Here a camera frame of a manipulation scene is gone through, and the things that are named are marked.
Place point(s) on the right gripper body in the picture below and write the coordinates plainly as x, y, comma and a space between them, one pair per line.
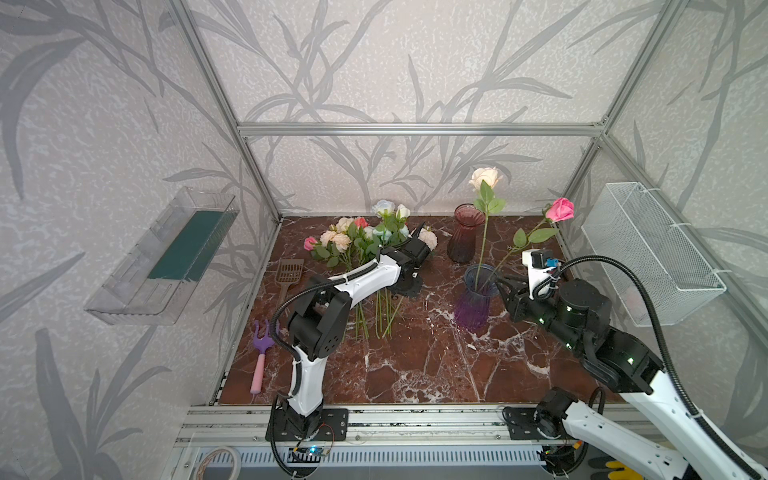
513, 294

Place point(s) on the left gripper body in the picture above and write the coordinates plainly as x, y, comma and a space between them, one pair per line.
417, 252

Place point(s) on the blue purple glass vase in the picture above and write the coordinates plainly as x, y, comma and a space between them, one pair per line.
472, 308

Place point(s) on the pink rose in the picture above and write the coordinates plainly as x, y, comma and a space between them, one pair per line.
562, 209

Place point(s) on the cream rose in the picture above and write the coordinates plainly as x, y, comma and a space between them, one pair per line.
484, 181

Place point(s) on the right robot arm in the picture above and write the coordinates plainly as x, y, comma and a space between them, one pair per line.
578, 315

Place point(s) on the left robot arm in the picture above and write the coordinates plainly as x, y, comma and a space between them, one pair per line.
311, 326

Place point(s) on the red glass vase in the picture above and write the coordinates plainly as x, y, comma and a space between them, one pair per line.
462, 245

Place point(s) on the flower bunch on table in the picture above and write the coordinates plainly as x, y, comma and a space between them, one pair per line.
352, 242

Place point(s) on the brown slotted scoop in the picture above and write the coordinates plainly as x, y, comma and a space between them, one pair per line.
289, 273

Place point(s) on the purple pink garden rake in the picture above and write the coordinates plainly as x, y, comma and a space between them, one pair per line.
261, 343

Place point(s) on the yellow work glove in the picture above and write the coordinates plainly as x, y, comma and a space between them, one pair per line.
604, 468

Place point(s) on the clear plastic tray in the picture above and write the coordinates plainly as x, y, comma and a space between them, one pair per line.
155, 281

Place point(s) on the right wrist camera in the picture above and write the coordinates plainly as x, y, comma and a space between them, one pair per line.
542, 266

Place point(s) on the white wire basket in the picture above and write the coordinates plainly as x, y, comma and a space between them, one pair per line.
629, 225

